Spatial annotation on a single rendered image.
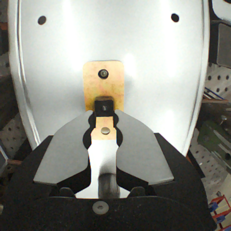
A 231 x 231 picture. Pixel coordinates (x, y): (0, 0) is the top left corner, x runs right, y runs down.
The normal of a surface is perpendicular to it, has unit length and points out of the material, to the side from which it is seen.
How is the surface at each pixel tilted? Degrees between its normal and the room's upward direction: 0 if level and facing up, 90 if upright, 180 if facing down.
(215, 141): 78
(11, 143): 0
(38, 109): 0
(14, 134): 0
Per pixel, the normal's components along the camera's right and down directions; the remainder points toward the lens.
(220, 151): -0.97, 0.12
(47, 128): 0.04, 0.45
